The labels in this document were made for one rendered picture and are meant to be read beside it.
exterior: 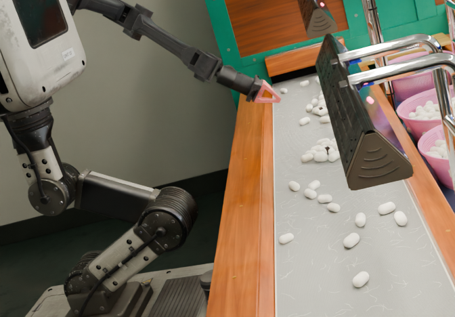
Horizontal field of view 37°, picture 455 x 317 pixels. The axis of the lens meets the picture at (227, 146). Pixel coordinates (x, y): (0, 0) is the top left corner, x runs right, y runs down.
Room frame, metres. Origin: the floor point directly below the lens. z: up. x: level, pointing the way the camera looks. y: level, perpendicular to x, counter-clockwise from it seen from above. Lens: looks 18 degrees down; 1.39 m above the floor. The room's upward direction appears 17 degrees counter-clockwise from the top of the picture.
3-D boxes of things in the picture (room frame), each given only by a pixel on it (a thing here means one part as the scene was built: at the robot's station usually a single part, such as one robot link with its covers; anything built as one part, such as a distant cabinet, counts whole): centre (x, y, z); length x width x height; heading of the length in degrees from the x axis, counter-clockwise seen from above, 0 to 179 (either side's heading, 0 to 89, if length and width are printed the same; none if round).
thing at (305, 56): (2.45, -0.38, 0.83); 0.30 x 0.06 x 0.07; 81
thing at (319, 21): (2.01, -0.37, 1.08); 0.62 x 0.08 x 0.07; 171
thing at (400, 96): (2.13, -0.67, 0.72); 0.27 x 0.27 x 0.10
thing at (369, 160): (1.05, -0.22, 1.08); 0.62 x 0.08 x 0.07; 171
